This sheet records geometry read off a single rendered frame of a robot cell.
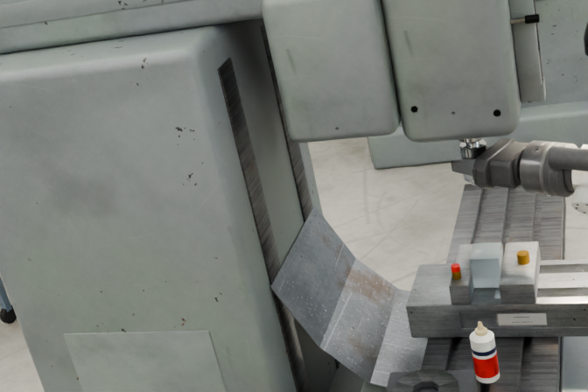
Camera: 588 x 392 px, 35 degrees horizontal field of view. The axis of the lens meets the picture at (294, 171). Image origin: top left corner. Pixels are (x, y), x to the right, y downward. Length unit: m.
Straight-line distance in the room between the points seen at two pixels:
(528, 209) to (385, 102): 0.71
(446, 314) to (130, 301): 0.57
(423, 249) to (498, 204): 1.82
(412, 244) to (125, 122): 2.63
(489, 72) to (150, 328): 0.75
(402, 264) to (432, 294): 2.16
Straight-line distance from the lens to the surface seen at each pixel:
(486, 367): 1.60
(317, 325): 1.74
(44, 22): 1.69
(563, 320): 1.70
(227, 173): 1.53
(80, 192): 1.64
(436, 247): 3.99
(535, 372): 1.63
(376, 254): 4.01
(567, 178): 1.55
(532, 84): 1.58
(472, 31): 1.47
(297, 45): 1.51
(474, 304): 1.69
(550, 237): 2.02
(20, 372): 3.93
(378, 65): 1.49
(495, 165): 1.59
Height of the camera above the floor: 1.90
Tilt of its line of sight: 22 degrees down
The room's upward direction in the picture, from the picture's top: 13 degrees counter-clockwise
